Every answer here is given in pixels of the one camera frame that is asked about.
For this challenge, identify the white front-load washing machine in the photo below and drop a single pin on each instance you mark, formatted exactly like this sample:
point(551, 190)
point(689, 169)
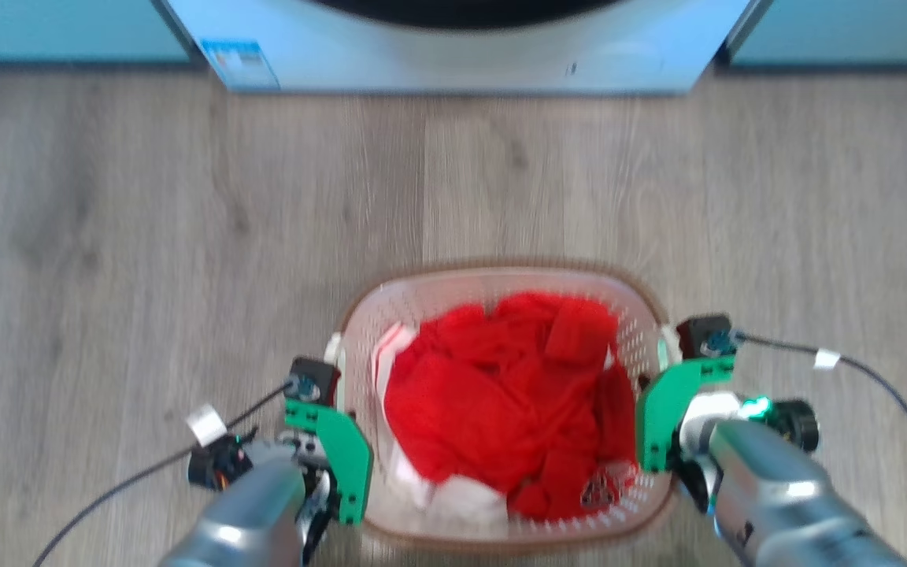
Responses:
point(461, 59)

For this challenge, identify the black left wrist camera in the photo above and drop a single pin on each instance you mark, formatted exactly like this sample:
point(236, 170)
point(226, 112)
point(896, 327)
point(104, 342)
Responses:
point(313, 382)

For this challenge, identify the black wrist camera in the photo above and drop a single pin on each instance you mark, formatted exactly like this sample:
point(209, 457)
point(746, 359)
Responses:
point(707, 337)
point(313, 382)

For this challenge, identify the red garment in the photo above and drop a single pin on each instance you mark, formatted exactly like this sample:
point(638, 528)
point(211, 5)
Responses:
point(501, 394)

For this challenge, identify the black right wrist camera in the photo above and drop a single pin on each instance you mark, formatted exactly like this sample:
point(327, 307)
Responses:
point(707, 337)

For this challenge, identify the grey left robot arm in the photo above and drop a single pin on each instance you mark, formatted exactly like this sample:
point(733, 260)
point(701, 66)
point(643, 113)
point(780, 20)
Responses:
point(249, 512)

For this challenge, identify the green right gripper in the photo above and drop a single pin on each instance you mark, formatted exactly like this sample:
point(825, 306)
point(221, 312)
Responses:
point(666, 409)

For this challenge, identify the white garment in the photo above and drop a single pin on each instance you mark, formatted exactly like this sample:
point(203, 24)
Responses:
point(461, 504)

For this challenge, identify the blue energy label sticker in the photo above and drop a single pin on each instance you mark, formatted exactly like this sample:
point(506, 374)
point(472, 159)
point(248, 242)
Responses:
point(241, 64)

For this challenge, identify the black washing machine door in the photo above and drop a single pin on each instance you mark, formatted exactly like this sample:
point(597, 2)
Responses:
point(461, 12)

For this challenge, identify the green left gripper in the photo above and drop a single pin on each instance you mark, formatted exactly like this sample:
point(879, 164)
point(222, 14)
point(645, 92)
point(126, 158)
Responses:
point(343, 449)

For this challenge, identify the pink perforated plastic laundry basket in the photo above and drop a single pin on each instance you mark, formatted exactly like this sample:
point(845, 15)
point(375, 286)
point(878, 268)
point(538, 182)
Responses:
point(501, 283)

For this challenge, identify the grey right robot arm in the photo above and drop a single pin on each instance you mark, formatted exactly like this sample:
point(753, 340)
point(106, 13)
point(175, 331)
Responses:
point(784, 496)

